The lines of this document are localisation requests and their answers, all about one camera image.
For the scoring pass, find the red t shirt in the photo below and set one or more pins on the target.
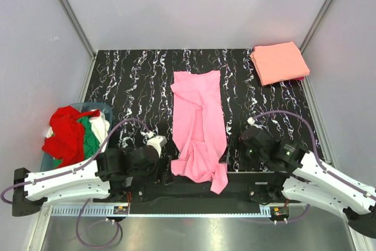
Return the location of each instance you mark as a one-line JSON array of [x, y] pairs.
[[66, 142]]

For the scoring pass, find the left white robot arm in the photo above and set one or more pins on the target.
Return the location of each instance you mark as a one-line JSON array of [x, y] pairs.
[[114, 176]]

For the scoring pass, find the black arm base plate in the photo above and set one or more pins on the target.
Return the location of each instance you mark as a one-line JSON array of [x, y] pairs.
[[194, 192]]

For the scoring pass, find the folded magenta t shirt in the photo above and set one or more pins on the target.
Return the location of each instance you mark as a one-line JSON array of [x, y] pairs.
[[298, 79]]

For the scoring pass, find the folded salmon t shirt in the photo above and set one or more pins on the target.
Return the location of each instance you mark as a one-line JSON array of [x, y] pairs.
[[279, 62]]

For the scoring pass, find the green t shirt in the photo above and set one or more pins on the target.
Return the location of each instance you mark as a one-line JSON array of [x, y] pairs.
[[90, 141]]

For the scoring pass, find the blue laundry basket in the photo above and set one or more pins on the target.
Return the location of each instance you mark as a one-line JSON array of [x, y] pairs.
[[47, 161]]

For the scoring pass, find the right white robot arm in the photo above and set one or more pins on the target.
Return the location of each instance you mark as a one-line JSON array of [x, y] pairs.
[[297, 175]]

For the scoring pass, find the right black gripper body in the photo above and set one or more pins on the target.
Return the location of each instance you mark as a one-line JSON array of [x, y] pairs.
[[246, 158]]

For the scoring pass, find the white t shirt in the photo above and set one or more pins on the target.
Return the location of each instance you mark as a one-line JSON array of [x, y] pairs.
[[100, 125]]

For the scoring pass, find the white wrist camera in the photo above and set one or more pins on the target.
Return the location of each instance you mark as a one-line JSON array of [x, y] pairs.
[[251, 122], [156, 141]]

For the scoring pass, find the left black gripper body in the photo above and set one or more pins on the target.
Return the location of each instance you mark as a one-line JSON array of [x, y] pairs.
[[154, 173]]

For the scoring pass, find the pink t shirt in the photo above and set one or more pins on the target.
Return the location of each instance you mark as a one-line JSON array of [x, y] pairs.
[[198, 129]]

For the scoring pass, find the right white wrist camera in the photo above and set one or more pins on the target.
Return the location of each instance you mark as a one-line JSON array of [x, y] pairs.
[[251, 122]]

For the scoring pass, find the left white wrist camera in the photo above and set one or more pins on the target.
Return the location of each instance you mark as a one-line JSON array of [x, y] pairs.
[[156, 141]]

